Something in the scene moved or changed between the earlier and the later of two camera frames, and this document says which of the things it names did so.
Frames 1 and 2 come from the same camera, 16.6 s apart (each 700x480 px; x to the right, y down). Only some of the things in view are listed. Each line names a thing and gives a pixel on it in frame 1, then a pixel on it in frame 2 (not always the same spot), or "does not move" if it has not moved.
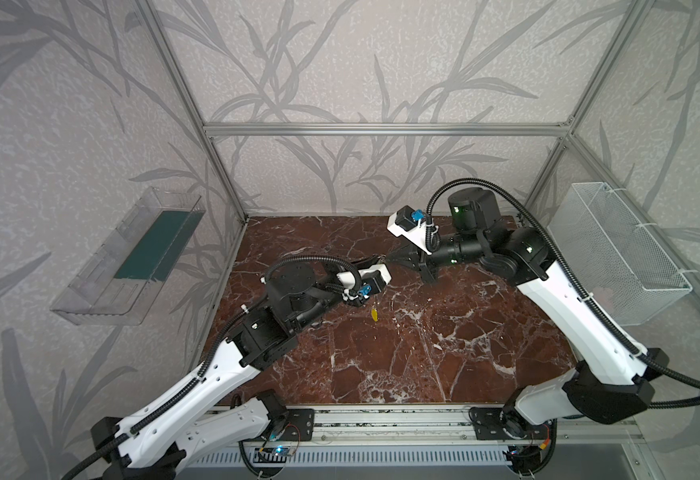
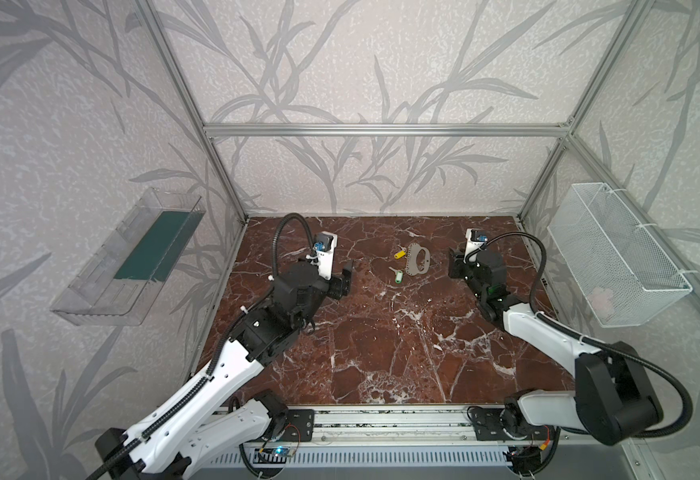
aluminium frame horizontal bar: x=389 y=130 does not move
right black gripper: x=421 y=258 -> x=461 y=267
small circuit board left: x=283 y=451 does not move
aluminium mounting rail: x=400 y=426 does not move
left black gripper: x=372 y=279 -> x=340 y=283
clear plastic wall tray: x=120 y=282 does not move
